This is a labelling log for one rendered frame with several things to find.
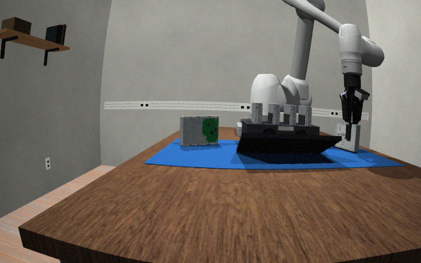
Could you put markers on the status display screen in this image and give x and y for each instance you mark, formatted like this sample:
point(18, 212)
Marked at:
point(261, 143)

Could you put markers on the dark grey drive dock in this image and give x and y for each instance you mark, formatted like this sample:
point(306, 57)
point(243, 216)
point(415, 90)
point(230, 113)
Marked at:
point(282, 128)

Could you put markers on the blue flat mat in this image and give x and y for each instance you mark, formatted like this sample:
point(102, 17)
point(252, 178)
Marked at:
point(223, 156)

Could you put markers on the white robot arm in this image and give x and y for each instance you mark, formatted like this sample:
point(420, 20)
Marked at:
point(354, 50)

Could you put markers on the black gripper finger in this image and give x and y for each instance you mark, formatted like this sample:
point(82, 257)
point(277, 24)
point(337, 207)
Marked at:
point(347, 113)
point(357, 111)

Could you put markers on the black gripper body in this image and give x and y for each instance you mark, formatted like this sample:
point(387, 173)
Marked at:
point(351, 81)

